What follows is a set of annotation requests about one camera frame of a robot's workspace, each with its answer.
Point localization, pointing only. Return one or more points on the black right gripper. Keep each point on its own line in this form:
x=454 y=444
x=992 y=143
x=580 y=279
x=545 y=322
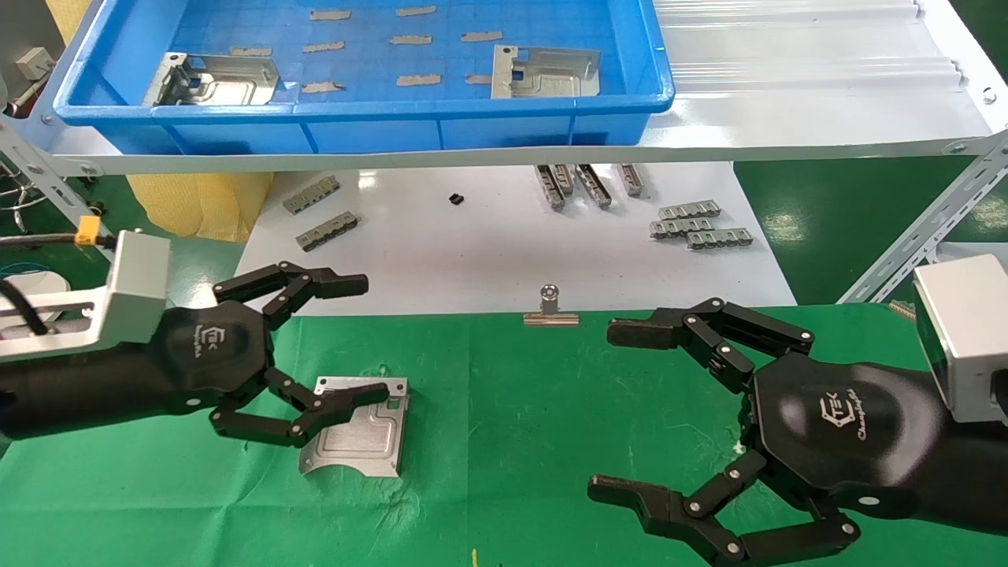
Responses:
x=843 y=433

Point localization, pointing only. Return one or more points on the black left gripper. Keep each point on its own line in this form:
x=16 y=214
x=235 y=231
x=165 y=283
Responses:
x=213 y=354

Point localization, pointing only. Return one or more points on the curved-edge sheet metal bracket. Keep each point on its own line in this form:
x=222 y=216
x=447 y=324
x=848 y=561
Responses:
x=362 y=441

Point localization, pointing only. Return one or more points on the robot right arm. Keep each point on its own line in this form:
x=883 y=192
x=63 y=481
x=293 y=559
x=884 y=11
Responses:
x=976 y=472

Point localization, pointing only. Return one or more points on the grey toothed metal strip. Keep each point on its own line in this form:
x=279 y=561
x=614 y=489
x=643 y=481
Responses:
x=313 y=194
x=679 y=228
x=690 y=210
x=564 y=178
x=631 y=179
x=327 y=231
x=720 y=239
x=550 y=189
x=593 y=186

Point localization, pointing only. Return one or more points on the green table cloth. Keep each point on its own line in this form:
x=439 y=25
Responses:
x=512 y=441

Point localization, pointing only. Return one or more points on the silver binder clip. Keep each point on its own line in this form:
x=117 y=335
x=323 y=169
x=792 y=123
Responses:
x=550 y=318

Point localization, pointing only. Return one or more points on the yellow mesh bag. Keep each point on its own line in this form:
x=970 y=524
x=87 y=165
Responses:
x=197 y=205

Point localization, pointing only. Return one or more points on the blue plastic tray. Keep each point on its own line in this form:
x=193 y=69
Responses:
x=378 y=130

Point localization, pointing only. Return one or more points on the small metal clip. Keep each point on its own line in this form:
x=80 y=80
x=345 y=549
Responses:
x=903 y=309

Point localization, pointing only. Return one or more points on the chrome chair base with casters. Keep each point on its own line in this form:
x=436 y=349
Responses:
x=96 y=208

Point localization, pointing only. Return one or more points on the white round stand base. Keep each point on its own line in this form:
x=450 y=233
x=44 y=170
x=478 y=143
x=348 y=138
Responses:
x=35 y=283

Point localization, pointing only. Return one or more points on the perforated metal angle strut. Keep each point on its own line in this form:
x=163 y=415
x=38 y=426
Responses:
x=921 y=228
x=55 y=185

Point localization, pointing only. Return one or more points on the white corrugated shelf panel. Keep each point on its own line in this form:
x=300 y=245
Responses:
x=787 y=102

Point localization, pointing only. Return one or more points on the small grey box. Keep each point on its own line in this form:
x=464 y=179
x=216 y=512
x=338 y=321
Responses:
x=35 y=63

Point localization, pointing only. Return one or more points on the metal bracket with black clip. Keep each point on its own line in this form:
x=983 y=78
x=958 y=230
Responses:
x=228 y=87

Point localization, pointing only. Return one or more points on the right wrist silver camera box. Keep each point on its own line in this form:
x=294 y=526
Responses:
x=965 y=339

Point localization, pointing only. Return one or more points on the flat notched sheet metal bracket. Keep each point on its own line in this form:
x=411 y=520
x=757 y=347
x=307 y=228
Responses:
x=543 y=83

